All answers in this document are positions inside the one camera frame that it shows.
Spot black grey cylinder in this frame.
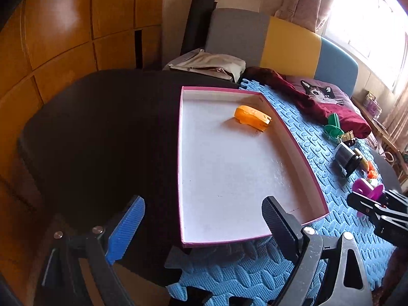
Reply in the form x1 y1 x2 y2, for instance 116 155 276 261
334 142 362 177

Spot dark brown gold ornament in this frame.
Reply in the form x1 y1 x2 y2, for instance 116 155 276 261
340 131 356 147

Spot orange linked cubes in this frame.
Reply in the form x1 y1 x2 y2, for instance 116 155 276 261
367 161 379 180

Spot orange toy car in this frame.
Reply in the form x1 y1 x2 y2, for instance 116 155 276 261
234 105 272 132

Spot blue foam puzzle mat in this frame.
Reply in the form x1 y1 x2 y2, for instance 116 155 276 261
165 82 393 305

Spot yellow oval perforated object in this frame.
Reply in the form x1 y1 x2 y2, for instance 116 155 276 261
353 148 370 172

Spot black rolled mat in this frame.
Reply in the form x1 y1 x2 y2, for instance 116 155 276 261
181 0 217 55

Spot pink shallow cardboard box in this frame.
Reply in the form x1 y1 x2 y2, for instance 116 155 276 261
178 87 329 247

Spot wooden side table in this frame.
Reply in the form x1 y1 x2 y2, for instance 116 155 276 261
351 97 407 184

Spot dark red folded blanket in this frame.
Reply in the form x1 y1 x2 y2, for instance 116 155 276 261
242 67 371 139

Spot wooden wardrobe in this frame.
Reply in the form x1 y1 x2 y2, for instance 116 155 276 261
1 0 162 298

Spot magenta plastic cup toy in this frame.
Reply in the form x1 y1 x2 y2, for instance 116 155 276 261
347 178 385 210

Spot cat print pillow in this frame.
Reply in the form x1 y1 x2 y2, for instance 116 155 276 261
284 75 360 115

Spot purple box on table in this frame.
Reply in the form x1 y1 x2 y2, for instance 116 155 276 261
362 91 382 119

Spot grey yellow blue headboard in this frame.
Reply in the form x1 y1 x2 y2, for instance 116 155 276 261
205 8 358 96

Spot beige canvas bag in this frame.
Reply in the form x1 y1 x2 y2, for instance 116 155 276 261
163 48 246 83

